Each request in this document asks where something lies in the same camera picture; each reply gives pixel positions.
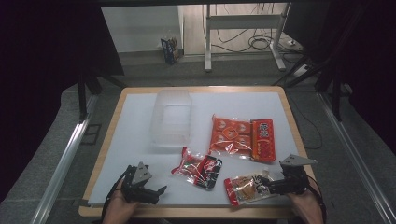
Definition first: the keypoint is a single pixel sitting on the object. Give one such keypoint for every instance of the white power strip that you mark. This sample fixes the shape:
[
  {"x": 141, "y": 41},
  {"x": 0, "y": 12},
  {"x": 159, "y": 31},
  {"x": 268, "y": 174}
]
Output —
[{"x": 300, "y": 71}]

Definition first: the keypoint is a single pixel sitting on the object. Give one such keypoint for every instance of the red and beige snack packet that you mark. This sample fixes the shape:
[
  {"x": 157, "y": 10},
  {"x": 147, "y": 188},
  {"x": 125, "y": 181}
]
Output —
[{"x": 246, "y": 188}]

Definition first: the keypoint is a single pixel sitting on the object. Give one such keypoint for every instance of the clear plastic container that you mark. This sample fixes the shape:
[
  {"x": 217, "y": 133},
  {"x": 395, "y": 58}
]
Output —
[{"x": 171, "y": 118}]

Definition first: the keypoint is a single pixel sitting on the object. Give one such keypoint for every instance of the blue paper bag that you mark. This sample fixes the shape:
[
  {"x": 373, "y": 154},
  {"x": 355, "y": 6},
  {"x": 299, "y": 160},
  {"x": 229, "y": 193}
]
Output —
[{"x": 169, "y": 49}]

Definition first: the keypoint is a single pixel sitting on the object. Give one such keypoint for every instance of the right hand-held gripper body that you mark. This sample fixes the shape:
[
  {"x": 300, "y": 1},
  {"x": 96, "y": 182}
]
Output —
[{"x": 294, "y": 179}]

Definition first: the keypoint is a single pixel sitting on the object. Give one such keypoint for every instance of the person's left hand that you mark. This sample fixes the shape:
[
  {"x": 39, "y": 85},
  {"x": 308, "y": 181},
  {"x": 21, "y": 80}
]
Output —
[{"x": 118, "y": 210}]

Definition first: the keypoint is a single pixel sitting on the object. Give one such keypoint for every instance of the large orange snack packet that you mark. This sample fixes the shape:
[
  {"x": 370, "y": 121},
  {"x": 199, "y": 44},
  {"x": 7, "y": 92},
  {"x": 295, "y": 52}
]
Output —
[{"x": 239, "y": 138}]

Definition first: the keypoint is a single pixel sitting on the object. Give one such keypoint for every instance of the aluminium rail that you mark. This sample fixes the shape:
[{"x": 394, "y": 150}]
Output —
[
  {"x": 355, "y": 155},
  {"x": 62, "y": 168}
]

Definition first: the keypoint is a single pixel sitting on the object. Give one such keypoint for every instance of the person's right hand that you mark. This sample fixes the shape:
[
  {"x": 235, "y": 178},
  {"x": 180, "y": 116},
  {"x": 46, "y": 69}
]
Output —
[{"x": 306, "y": 207}]

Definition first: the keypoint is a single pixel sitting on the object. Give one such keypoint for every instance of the white metal stand frame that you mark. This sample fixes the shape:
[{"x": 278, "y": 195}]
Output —
[{"x": 208, "y": 40}]

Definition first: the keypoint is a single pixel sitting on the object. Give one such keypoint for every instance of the red and black snack packet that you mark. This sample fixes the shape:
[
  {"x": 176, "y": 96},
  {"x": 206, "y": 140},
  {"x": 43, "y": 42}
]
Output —
[{"x": 199, "y": 169}]

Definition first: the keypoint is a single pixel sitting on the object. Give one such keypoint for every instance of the black stand leg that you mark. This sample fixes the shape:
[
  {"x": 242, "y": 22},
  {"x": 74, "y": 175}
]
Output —
[{"x": 82, "y": 96}]

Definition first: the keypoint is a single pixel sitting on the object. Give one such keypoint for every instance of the white table mat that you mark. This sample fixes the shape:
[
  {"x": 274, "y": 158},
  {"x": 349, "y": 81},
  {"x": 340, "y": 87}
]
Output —
[{"x": 140, "y": 140}]

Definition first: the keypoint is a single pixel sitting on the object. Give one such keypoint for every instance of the dark curtain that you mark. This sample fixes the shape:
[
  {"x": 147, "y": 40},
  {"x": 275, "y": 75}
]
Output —
[
  {"x": 40, "y": 77},
  {"x": 370, "y": 62}
]

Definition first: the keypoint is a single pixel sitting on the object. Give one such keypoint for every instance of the black stand legs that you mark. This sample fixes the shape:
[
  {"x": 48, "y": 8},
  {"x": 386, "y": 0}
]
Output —
[{"x": 336, "y": 93}]

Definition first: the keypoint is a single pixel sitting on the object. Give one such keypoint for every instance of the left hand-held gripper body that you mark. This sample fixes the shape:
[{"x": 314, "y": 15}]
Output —
[{"x": 137, "y": 186}]

